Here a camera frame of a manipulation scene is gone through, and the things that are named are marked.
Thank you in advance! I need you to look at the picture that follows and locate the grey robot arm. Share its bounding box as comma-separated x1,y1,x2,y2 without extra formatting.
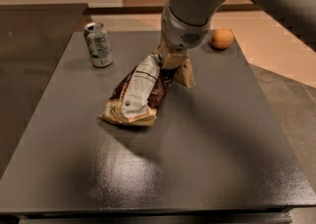
161,0,316,50

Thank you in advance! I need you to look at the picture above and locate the brown sea salt chip bag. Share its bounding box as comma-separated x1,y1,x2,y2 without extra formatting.
100,53,174,126

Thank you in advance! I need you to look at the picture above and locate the orange fruit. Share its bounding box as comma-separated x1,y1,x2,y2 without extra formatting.
211,29,234,49

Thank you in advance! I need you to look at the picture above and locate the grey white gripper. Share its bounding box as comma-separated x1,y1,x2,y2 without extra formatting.
154,2,210,88

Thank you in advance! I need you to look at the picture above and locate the green 7up soda can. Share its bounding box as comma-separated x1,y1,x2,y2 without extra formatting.
84,22,113,68

